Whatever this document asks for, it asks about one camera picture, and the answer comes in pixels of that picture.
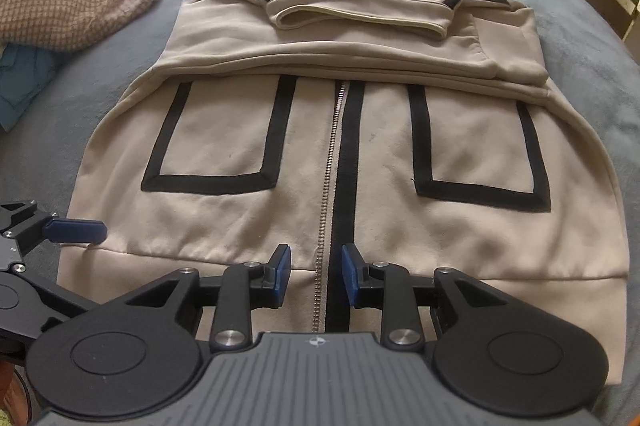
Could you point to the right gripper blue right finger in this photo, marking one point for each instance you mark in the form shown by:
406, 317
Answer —
388, 288

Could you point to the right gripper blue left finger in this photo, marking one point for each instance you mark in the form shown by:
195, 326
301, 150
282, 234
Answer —
241, 289

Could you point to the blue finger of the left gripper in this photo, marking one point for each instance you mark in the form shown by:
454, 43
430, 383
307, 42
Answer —
74, 231

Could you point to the beige jacket with black trim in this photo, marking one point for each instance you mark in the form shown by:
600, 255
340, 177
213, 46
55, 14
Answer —
429, 133

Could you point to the light blue garment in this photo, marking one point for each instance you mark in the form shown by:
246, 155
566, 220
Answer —
25, 71

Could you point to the grey-blue bed blanket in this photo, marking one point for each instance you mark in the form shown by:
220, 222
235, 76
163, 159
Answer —
41, 156

